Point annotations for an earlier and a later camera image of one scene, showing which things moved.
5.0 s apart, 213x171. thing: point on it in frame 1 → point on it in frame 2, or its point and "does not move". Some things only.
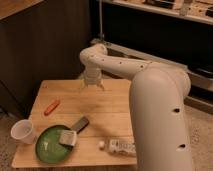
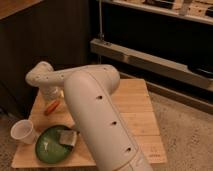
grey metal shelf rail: x=197 y=79 does not move
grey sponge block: x=68 y=137 does not move
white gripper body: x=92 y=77 → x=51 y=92
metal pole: x=100 y=36 does not move
